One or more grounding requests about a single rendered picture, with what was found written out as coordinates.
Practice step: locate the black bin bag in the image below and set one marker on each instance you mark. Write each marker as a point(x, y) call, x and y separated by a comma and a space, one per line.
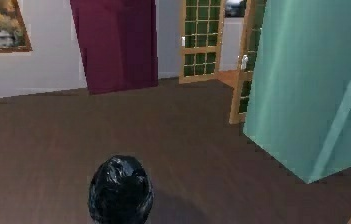
point(121, 191)

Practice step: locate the wooden glass-paned door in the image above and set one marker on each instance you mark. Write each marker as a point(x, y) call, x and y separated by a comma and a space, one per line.
point(248, 66)
point(200, 40)

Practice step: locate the framed landscape picture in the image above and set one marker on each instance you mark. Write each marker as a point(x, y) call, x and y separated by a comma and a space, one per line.
point(1, 26)

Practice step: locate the dark red cupboard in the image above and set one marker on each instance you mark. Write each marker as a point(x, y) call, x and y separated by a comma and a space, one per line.
point(118, 43)

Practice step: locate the teal green cupboard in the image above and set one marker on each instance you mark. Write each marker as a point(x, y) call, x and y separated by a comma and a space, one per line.
point(309, 83)

